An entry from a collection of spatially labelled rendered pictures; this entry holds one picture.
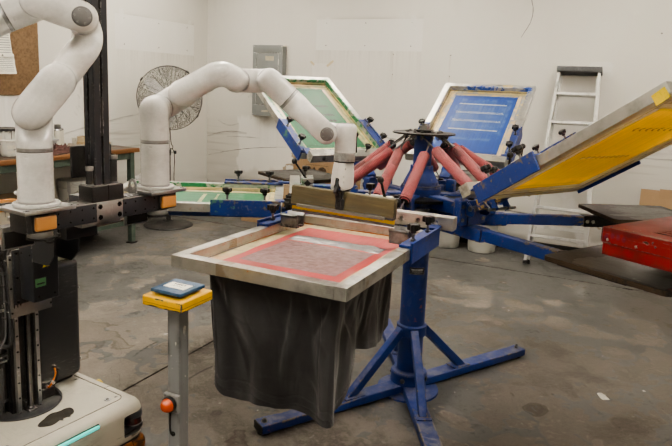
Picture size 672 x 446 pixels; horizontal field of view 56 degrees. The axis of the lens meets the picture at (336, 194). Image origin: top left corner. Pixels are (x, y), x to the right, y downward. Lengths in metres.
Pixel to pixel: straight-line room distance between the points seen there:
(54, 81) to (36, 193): 0.32
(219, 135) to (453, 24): 3.05
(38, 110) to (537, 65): 5.04
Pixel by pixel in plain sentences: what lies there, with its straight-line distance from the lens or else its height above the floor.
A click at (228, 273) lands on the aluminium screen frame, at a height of 0.97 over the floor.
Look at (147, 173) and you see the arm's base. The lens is 2.21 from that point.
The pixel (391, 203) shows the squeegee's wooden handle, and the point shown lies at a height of 1.12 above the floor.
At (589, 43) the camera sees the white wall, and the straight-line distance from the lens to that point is 6.20.
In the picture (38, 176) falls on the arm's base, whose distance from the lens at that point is 1.93.
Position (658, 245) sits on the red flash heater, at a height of 1.09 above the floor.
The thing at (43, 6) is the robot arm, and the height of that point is 1.68.
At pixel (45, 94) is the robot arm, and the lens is 1.84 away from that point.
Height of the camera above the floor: 1.51
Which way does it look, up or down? 10 degrees down
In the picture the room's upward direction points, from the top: 2 degrees clockwise
